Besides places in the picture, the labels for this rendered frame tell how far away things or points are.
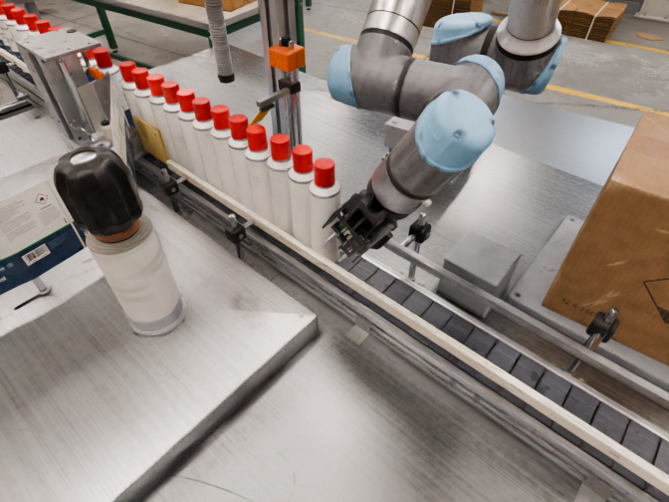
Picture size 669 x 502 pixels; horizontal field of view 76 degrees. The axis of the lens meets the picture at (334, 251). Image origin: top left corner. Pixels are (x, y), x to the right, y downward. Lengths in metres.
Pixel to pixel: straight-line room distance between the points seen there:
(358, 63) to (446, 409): 0.50
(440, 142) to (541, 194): 0.69
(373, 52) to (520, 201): 0.61
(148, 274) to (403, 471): 0.44
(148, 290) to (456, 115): 0.47
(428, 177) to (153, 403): 0.48
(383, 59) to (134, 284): 0.45
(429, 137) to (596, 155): 0.92
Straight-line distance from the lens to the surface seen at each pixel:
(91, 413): 0.71
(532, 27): 0.94
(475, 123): 0.47
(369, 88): 0.59
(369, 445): 0.67
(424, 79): 0.57
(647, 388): 0.67
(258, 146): 0.76
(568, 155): 1.31
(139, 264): 0.63
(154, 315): 0.71
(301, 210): 0.74
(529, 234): 1.00
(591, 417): 0.72
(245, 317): 0.72
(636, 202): 0.69
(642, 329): 0.82
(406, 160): 0.49
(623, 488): 0.69
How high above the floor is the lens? 1.45
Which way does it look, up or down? 45 degrees down
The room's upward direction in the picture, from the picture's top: straight up
